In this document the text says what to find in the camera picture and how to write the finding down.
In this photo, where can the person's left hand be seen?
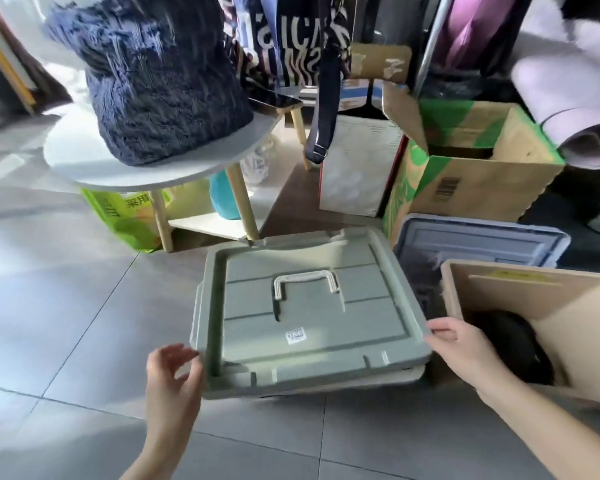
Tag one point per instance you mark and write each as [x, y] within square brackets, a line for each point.
[172, 394]

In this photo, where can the person's right hand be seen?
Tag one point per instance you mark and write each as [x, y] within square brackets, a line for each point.
[467, 352]

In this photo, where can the person's left fingers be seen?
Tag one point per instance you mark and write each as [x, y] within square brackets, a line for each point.
[180, 355]

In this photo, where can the person's right thumb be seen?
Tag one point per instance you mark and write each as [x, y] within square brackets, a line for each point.
[447, 324]

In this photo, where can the grey-green storage box lid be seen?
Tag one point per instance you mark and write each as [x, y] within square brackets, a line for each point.
[310, 314]

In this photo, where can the person's left forearm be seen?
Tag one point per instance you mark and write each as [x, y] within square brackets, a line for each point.
[162, 454]

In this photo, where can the person's right forearm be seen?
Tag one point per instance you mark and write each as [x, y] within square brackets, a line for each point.
[550, 419]

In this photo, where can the dark cloth in storage box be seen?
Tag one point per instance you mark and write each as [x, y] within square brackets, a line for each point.
[422, 282]

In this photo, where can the black rounded object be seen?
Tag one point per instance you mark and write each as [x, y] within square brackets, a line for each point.
[515, 344]

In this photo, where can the white storage box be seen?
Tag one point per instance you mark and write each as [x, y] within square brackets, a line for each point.
[380, 381]

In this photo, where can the blue-grey storage box lid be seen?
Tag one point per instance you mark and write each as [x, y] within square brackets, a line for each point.
[480, 239]

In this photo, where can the white sticker label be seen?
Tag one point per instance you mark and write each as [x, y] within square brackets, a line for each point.
[296, 336]

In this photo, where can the plain brown cardboard box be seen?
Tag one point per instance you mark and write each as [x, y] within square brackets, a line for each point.
[582, 314]

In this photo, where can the green brown cardboard box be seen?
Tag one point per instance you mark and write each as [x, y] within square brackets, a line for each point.
[480, 187]

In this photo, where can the green plastic bag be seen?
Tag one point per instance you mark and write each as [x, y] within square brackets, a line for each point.
[125, 222]

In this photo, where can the teal round object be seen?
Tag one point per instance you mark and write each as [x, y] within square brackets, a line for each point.
[222, 194]

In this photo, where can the white cardboard box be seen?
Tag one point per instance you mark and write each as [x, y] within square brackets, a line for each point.
[355, 164]

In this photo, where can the white mesh bag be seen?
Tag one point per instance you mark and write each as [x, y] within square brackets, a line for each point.
[255, 167]

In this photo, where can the round white side table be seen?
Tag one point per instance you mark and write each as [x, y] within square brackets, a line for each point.
[80, 159]

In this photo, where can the brown cardboard piece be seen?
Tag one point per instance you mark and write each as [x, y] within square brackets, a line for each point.
[380, 62]

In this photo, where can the dark blue knitted garment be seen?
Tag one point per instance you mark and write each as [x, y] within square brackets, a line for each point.
[165, 84]

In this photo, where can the metal pole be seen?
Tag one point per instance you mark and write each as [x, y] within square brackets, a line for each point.
[430, 44]

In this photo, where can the black white printed bag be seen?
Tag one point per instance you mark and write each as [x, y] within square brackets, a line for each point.
[285, 39]

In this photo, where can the leaning wooden boards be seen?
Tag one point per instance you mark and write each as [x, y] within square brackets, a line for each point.
[10, 54]

